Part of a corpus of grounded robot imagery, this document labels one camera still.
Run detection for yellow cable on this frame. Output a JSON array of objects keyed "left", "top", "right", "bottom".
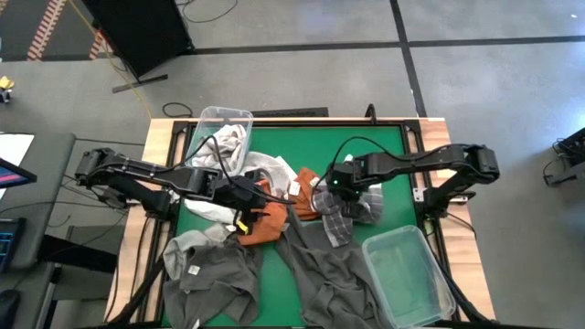
[{"left": 68, "top": 0, "right": 154, "bottom": 121}]

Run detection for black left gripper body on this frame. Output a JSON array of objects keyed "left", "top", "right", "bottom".
[{"left": 210, "top": 167, "right": 271, "bottom": 225}]

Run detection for black panel board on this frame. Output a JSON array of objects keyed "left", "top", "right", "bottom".
[{"left": 80, "top": 0, "right": 194, "bottom": 95}]

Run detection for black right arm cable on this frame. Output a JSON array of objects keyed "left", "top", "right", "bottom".
[{"left": 326, "top": 135, "right": 440, "bottom": 184}]

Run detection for black desk base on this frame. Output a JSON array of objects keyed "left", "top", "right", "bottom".
[{"left": 39, "top": 234, "right": 119, "bottom": 275}]

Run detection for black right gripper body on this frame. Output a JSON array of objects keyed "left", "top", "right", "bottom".
[{"left": 325, "top": 157, "right": 369, "bottom": 202}]

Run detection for black rig strut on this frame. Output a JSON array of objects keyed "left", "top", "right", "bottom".
[
  {"left": 424, "top": 218, "right": 497, "bottom": 326},
  {"left": 107, "top": 218, "right": 179, "bottom": 326}
]

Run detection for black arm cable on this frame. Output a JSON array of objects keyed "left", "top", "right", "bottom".
[
  {"left": 185, "top": 134, "right": 296, "bottom": 205},
  {"left": 326, "top": 135, "right": 440, "bottom": 184}
]

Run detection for black coiled floor cable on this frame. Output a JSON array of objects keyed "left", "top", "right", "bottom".
[{"left": 162, "top": 101, "right": 195, "bottom": 119}]

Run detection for small yellow object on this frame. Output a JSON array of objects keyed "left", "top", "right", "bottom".
[{"left": 0, "top": 75, "right": 16, "bottom": 104}]

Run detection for light grey towel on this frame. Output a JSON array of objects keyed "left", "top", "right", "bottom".
[{"left": 162, "top": 222, "right": 235, "bottom": 281}]

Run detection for white light grey garments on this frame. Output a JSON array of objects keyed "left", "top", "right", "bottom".
[{"left": 182, "top": 150, "right": 299, "bottom": 226}]

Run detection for black floor strip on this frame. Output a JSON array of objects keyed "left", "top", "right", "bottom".
[{"left": 250, "top": 107, "right": 329, "bottom": 119}]

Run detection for black monitor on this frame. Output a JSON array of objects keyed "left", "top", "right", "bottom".
[{"left": 0, "top": 157, "right": 38, "bottom": 189}]

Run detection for clear plastic bin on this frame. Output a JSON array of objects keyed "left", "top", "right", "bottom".
[
  {"left": 361, "top": 224, "right": 458, "bottom": 329},
  {"left": 185, "top": 105, "right": 255, "bottom": 178}
]

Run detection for backlit black keyboard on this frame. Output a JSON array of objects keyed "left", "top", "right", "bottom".
[{"left": 0, "top": 218, "right": 27, "bottom": 274}]

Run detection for grey desk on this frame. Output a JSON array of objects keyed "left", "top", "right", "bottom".
[{"left": 0, "top": 132, "right": 78, "bottom": 271}]

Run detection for black equipment with cables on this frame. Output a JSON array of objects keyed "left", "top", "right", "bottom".
[{"left": 542, "top": 126, "right": 585, "bottom": 187}]

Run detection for white paper sheet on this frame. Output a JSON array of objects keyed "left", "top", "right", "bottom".
[{"left": 0, "top": 133, "right": 36, "bottom": 168}]

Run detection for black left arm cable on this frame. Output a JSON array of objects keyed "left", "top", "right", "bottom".
[{"left": 185, "top": 134, "right": 296, "bottom": 205}]

